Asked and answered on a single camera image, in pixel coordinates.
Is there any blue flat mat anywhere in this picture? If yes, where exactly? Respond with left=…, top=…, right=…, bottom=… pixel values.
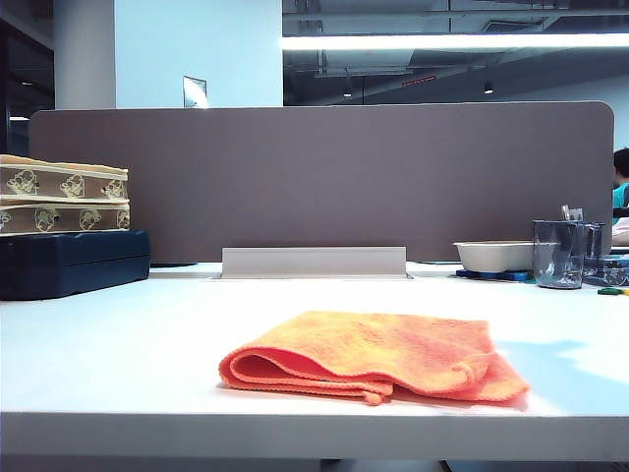
left=454, top=267, right=537, bottom=284

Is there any white paper bowl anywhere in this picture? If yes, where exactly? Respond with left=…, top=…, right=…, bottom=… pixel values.
left=452, top=240, right=559, bottom=273

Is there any orange microfiber cloth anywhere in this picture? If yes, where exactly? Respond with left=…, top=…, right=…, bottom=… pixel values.
left=217, top=309, right=531, bottom=408

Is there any clear plastic container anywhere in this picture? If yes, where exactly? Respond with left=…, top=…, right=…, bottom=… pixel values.
left=583, top=255, right=629, bottom=288

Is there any dark blue plastic case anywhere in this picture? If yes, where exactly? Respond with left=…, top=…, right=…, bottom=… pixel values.
left=0, top=228, right=151, bottom=301

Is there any person in teal shirt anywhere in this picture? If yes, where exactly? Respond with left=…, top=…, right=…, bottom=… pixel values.
left=612, top=147, right=629, bottom=208

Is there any long ceiling light strip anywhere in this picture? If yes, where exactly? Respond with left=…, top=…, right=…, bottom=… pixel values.
left=280, top=32, right=629, bottom=50

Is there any small framed wall sign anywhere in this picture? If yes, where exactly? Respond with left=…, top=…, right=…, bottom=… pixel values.
left=182, top=75, right=207, bottom=108

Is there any brown desk partition panel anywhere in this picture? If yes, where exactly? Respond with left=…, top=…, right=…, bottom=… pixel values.
left=28, top=100, right=616, bottom=266

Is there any clear grey plastic cup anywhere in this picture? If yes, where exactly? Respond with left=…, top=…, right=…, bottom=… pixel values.
left=533, top=219, right=587, bottom=290

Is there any grey cable tray flap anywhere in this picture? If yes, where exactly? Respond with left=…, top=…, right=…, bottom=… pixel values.
left=220, top=246, right=409, bottom=280

